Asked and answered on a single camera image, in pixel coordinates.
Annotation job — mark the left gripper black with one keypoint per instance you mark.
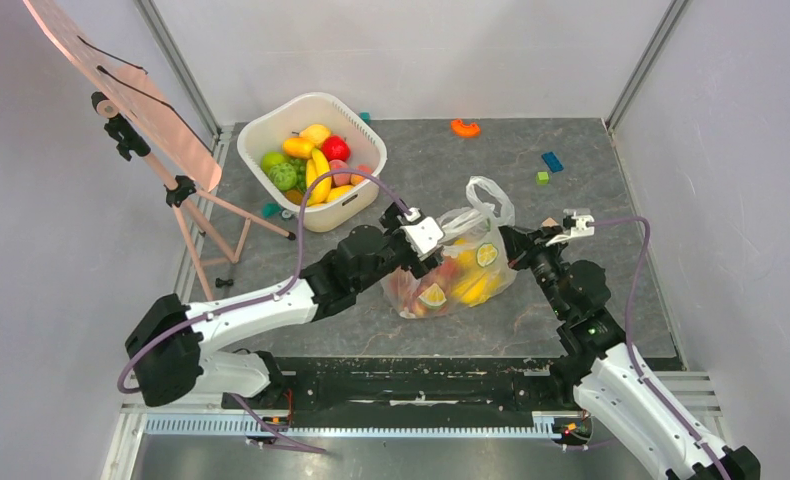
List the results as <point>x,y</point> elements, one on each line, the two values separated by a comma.
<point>392,221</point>

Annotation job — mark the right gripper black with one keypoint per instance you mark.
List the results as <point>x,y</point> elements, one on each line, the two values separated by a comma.
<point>524,244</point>

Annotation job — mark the clear plastic bag of fruits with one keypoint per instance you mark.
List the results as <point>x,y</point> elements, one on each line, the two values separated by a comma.
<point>475,264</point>

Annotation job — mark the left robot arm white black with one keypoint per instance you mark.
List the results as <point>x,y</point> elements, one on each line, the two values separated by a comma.
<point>179,349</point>

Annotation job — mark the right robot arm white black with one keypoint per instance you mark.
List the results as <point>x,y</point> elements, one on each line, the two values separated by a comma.
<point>603,373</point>

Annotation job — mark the fake peach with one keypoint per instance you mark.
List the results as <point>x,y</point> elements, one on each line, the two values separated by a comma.
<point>340,177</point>

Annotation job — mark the yellow fake banana bunch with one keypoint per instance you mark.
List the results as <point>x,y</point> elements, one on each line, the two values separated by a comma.
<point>319,187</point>

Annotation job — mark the red fake apple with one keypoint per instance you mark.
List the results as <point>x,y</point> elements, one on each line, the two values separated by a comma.
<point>336,148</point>

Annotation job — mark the green fake custard apple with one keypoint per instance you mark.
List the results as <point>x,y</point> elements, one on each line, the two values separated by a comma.
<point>283,176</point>

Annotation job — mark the orange yellow fake mango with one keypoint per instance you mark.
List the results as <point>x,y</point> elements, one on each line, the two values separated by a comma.
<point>298,147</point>

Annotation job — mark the blue toy brick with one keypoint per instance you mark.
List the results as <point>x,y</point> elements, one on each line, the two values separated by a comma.
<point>553,162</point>

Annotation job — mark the orange curved toy block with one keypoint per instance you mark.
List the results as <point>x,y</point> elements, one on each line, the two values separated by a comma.
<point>465,130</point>

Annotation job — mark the teal toy piece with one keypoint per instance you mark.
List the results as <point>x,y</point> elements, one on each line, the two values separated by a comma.
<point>271,209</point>

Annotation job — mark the white plastic basket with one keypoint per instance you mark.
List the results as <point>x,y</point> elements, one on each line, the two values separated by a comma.
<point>268,132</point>

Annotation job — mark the pink tripod stand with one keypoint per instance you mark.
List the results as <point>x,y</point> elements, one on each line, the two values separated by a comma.
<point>182,195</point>

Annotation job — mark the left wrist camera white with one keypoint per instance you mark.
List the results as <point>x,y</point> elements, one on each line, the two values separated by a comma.
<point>422,232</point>

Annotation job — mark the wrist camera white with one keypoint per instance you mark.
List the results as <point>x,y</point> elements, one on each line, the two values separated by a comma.
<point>577,223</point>
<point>422,232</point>

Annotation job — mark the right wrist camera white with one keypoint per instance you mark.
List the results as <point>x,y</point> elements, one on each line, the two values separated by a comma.
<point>577,223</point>

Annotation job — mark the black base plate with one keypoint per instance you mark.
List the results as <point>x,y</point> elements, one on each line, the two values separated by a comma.
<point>509,381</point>

